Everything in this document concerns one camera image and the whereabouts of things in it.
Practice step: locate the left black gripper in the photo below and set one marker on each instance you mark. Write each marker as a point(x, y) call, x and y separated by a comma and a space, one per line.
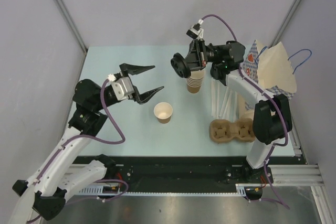
point(127, 68)

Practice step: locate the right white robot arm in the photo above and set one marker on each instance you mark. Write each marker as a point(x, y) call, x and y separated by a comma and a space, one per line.
point(272, 117)

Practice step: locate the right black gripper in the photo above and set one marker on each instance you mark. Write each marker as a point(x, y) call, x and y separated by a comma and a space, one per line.
point(198, 56)

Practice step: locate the blue checkered paper bag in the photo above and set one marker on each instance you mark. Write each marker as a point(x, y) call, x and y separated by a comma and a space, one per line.
point(271, 68)

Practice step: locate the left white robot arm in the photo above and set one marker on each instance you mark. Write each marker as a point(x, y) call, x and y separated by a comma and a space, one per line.
point(47, 191)

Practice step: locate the stack of brown paper cups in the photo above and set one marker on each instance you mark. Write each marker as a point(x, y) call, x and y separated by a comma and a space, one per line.
point(195, 81)

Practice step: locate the brown cardboard cup carrier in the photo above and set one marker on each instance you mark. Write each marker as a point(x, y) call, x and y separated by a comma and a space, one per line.
point(224, 131)

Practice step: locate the single brown paper cup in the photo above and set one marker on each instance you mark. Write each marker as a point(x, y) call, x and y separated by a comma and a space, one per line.
point(163, 112)

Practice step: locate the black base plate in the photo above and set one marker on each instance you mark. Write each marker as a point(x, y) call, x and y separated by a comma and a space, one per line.
point(177, 173)

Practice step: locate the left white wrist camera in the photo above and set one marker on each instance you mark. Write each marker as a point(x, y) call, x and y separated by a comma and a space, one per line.
point(122, 87)

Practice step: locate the white cable duct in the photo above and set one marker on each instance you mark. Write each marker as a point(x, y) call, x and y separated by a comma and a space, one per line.
point(97, 190)

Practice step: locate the white wrapped straw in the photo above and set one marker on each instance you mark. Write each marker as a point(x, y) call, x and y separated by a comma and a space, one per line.
point(218, 98)
point(224, 103)
point(231, 106)
point(213, 99)

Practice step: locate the black cup lid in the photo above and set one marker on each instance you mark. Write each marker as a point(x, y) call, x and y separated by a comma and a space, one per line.
point(180, 66)

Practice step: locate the stack of black lids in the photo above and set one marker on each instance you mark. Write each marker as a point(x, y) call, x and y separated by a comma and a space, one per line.
point(218, 71)

